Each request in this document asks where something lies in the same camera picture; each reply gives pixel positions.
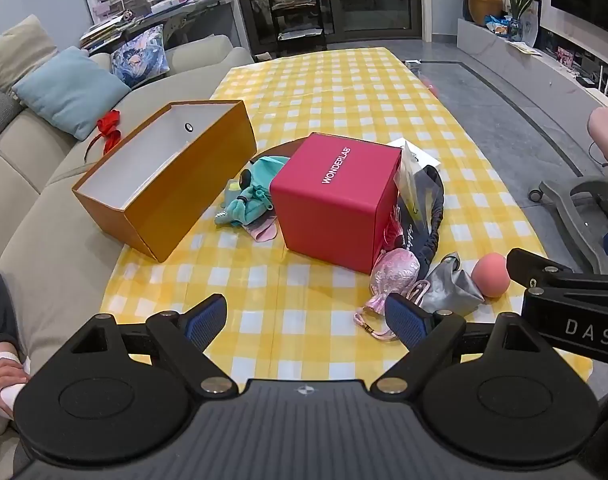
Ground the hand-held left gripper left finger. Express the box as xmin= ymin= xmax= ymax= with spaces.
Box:
xmin=68 ymin=293 xmax=237 ymax=397

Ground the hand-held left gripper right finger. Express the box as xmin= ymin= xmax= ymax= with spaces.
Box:
xmin=371 ymin=292 xmax=555 ymax=397

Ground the pink makeup sponge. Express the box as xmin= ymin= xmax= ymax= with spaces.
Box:
xmin=471 ymin=255 xmax=511 ymax=299

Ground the shiny pink pouch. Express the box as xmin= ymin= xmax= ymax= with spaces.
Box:
xmin=354 ymin=247 xmax=429 ymax=341

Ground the silver pouch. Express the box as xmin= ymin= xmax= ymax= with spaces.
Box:
xmin=416 ymin=252 xmax=486 ymax=317

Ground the navy drawstring cloth bag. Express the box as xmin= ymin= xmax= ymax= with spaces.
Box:
xmin=394 ymin=165 xmax=447 ymax=281

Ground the pink printed cloth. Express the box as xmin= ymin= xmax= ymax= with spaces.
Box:
xmin=241 ymin=210 xmax=279 ymax=243

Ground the orange cardboard box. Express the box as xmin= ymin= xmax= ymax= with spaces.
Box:
xmin=72 ymin=100 xmax=258 ymax=263

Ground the pink-red square box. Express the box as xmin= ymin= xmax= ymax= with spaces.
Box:
xmin=270 ymin=132 xmax=403 ymax=275

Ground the teal plush toy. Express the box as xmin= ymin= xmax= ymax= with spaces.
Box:
xmin=221 ymin=156 xmax=291 ymax=226

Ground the white tissue packet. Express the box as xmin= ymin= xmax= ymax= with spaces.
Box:
xmin=386 ymin=136 xmax=442 ymax=171

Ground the pink office chair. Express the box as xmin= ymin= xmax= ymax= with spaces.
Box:
xmin=529 ymin=107 xmax=608 ymax=276

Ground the clear plastic bag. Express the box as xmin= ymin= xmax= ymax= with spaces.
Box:
xmin=394 ymin=141 xmax=427 ymax=221

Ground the beige sofa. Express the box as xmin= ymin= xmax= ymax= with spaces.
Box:
xmin=0 ymin=35 xmax=257 ymax=436

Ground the white sock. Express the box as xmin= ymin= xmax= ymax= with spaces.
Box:
xmin=0 ymin=350 xmax=32 ymax=423

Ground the red ribbon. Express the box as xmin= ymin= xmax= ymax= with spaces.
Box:
xmin=84 ymin=109 xmax=123 ymax=161

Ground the grey television cabinet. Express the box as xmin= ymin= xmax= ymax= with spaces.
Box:
xmin=456 ymin=17 xmax=608 ymax=111

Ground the blue snack packet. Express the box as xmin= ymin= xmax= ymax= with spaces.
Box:
xmin=485 ymin=14 xmax=511 ymax=37

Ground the yellow checkered mat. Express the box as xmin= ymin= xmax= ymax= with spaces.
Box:
xmin=100 ymin=47 xmax=595 ymax=411

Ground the green potted plant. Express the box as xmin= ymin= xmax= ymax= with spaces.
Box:
xmin=494 ymin=0 xmax=547 ymax=43

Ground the gold vase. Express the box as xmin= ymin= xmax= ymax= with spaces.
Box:
xmin=467 ymin=0 xmax=505 ymax=27

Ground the light blue pillow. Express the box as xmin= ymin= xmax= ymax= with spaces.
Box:
xmin=12 ymin=46 xmax=132 ymax=142

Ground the anime printed pillow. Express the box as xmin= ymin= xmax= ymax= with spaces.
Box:
xmin=110 ymin=24 xmax=171 ymax=90

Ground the glass sliding door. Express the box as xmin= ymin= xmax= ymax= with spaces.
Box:
xmin=231 ymin=0 xmax=427 ymax=53

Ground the cluttered grey desk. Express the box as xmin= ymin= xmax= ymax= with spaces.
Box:
xmin=81 ymin=0 xmax=237 ymax=53

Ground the black shelf cart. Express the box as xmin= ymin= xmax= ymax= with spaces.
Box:
xmin=261 ymin=0 xmax=329 ymax=58

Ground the beige pillow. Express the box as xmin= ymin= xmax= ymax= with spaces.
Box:
xmin=0 ymin=14 xmax=59 ymax=93

